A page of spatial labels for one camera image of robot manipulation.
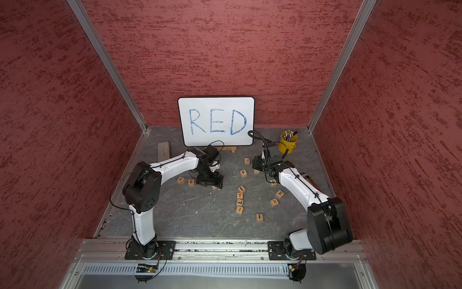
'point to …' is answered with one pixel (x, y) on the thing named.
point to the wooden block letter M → (280, 194)
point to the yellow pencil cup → (289, 138)
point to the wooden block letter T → (239, 195)
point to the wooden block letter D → (214, 188)
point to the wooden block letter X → (274, 202)
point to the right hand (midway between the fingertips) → (255, 164)
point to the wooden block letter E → (191, 182)
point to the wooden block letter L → (240, 202)
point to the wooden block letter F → (243, 173)
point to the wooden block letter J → (246, 161)
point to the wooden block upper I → (242, 189)
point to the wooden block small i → (259, 217)
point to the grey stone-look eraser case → (163, 151)
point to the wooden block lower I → (239, 209)
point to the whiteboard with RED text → (221, 121)
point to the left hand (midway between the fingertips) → (213, 188)
